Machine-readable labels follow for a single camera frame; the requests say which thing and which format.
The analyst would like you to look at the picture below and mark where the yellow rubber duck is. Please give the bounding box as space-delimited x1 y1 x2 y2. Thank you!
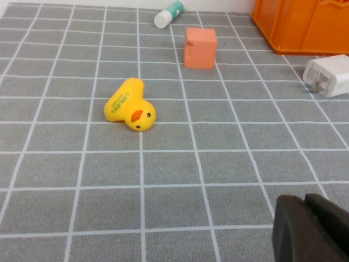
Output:
103 77 158 133

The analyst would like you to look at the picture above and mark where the white green glue stick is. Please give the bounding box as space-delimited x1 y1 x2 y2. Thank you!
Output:
153 0 186 29

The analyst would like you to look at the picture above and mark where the salmon pink cube block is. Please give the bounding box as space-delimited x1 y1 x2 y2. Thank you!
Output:
184 26 218 69

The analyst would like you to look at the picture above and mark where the white charger plug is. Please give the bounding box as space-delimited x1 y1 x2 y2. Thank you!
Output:
302 53 349 98

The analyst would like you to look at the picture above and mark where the orange plastic cutlery holder crate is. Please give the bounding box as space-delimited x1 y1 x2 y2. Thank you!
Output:
250 0 349 55

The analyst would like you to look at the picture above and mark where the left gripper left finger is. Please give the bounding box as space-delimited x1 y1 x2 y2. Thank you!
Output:
272 195 349 262

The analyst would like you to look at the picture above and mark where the grey grid table cloth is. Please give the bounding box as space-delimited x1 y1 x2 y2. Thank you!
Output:
0 2 349 262

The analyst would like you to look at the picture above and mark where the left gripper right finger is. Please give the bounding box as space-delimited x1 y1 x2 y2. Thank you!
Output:
304 193 349 255

